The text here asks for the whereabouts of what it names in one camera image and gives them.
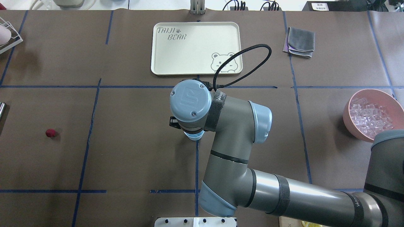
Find red strawberry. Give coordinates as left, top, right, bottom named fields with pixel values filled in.
left=45, top=128, right=56, bottom=138

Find steel muddler black tip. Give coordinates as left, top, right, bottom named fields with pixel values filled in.
left=0, top=102, right=6, bottom=119

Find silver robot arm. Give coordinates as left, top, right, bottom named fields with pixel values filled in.
left=170, top=79, right=403, bottom=227

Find light blue plastic cup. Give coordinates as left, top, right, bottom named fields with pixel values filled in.
left=184, top=131, right=205, bottom=141

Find clear ice cubes pile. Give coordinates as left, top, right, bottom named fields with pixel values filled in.
left=349, top=97, right=395, bottom=139

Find white cup rack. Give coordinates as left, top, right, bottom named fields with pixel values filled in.
left=0, top=17, right=23, bottom=54

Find pink cup on rack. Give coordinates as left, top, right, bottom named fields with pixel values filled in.
left=0, top=25, right=11, bottom=46

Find cream bear tray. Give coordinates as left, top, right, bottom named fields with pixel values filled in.
left=151, top=22, right=241, bottom=76

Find grey purple folded cloth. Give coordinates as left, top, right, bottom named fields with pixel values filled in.
left=283, top=27, right=316, bottom=58

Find wooden cutting board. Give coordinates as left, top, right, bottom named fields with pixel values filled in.
left=278, top=216, right=304, bottom=227

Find yellow lemon slices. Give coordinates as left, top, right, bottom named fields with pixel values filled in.
left=301, top=221, right=323, bottom=227

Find pink bowl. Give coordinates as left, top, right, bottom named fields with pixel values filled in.
left=342, top=89, right=404, bottom=143

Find aluminium frame post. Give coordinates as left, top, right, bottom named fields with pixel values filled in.
left=190, top=0, right=206, bottom=15

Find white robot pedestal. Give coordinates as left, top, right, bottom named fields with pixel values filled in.
left=154, top=217, right=238, bottom=227

